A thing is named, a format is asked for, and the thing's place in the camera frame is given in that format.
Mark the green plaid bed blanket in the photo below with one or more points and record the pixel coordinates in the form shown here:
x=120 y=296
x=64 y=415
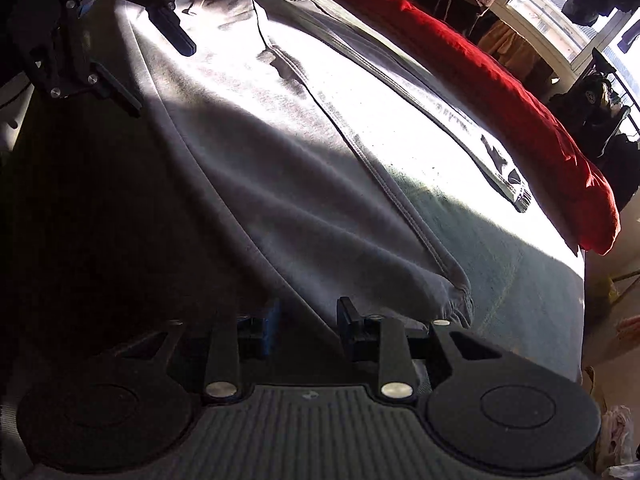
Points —
x=527 y=286

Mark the rack with orange clothes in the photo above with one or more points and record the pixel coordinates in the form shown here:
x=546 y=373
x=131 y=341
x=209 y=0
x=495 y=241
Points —
x=518 y=57

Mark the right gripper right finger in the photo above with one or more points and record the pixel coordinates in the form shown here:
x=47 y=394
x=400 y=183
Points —
x=377 y=348

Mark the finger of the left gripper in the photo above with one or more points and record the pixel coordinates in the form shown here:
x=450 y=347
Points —
x=168 y=24
x=108 y=85

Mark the red duvet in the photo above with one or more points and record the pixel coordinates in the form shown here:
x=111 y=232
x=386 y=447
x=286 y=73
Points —
x=579 y=188

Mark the dark jackets on rack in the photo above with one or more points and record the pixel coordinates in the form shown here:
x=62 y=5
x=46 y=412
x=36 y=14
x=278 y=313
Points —
x=593 y=113

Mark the pink clothes pile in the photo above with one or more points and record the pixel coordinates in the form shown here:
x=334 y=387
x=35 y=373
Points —
x=615 y=446

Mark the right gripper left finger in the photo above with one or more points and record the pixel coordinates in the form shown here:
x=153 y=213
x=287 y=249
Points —
x=241 y=352

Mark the grey sweatpants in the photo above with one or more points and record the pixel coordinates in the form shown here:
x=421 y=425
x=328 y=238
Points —
x=336 y=165

